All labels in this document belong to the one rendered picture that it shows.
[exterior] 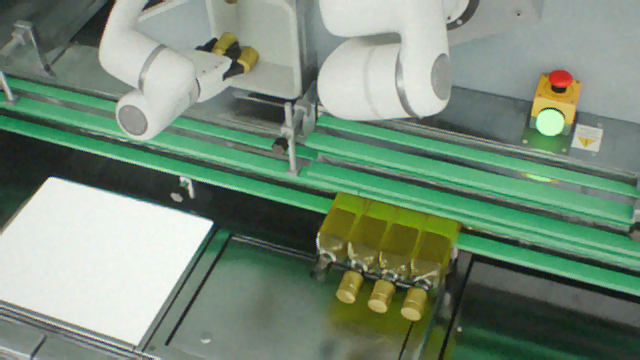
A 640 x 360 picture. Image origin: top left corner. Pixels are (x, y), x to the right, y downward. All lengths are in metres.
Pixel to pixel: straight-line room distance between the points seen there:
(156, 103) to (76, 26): 1.14
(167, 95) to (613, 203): 0.72
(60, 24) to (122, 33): 1.06
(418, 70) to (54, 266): 0.95
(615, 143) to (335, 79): 0.60
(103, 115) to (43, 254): 0.30
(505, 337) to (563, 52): 0.52
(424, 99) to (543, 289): 0.72
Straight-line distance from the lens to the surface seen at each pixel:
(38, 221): 1.80
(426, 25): 1.00
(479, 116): 1.48
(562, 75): 1.43
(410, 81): 1.00
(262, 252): 1.63
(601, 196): 1.41
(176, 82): 1.17
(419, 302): 1.37
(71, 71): 1.84
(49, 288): 1.67
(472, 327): 1.57
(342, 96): 1.05
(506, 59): 1.48
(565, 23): 1.42
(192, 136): 1.64
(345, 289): 1.38
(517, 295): 1.62
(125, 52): 1.19
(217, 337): 1.52
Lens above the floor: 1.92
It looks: 39 degrees down
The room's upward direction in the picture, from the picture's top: 152 degrees counter-clockwise
